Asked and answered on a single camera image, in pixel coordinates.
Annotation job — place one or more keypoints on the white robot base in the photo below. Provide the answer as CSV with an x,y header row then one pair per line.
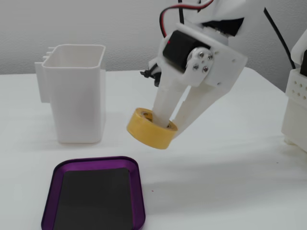
x,y
296,107

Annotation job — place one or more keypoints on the yellow tape roll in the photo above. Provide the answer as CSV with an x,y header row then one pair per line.
x,y
148,134

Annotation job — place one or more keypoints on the purple metal tray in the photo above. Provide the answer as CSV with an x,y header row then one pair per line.
x,y
96,191

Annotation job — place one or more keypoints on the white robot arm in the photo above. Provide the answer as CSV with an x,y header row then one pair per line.
x,y
230,12

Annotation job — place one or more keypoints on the white plastic box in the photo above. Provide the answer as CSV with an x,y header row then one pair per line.
x,y
74,100

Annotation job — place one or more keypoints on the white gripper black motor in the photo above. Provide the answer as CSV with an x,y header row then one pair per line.
x,y
217,63

